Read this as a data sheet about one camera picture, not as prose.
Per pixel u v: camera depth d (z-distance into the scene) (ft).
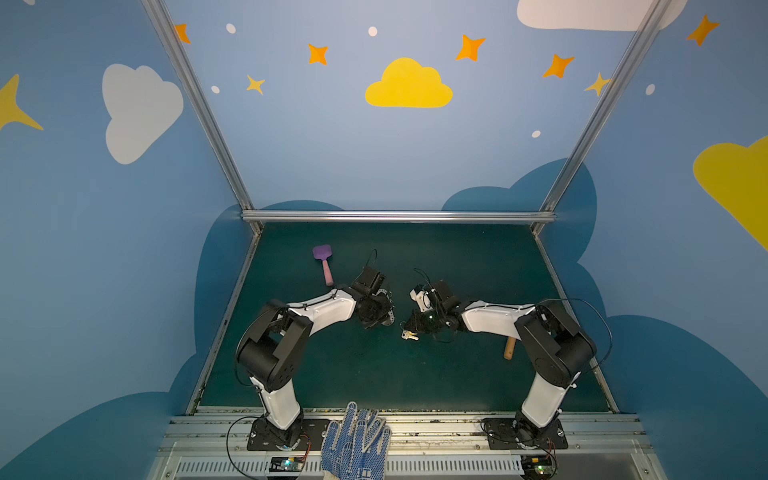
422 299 2.76
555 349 1.59
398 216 3.81
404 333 3.01
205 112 2.83
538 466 2.35
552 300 1.75
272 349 1.55
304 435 2.41
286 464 2.35
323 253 3.62
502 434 2.46
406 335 3.00
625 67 2.57
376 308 2.64
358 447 2.31
